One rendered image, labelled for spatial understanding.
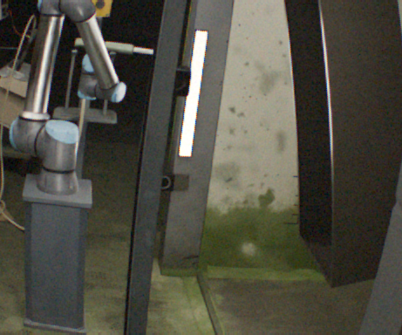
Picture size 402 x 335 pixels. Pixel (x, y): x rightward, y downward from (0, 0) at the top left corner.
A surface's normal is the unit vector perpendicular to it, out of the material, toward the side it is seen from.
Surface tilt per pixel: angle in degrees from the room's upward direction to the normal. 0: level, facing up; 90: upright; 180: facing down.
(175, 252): 90
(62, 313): 90
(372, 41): 89
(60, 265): 90
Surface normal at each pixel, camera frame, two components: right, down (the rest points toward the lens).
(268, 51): 0.13, 0.29
